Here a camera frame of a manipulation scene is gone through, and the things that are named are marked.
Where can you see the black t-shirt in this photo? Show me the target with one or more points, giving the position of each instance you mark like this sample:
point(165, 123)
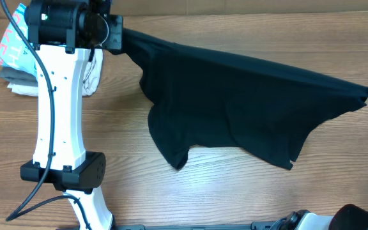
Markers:
point(218, 99)

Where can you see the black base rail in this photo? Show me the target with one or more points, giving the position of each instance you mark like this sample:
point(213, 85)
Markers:
point(252, 226)

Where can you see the folded beige garment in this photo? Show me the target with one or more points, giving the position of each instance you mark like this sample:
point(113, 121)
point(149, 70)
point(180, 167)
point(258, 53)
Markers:
point(90, 81)

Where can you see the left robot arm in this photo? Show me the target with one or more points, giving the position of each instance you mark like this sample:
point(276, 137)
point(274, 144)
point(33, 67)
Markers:
point(63, 36)

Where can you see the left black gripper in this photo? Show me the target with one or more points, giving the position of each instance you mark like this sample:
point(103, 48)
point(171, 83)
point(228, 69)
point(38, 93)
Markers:
point(114, 25)

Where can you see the folded grey garment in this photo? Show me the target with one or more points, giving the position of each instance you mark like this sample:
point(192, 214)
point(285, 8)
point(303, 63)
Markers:
point(17, 76)

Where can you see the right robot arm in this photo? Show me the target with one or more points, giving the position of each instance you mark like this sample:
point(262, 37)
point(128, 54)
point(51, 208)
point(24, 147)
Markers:
point(348, 217)

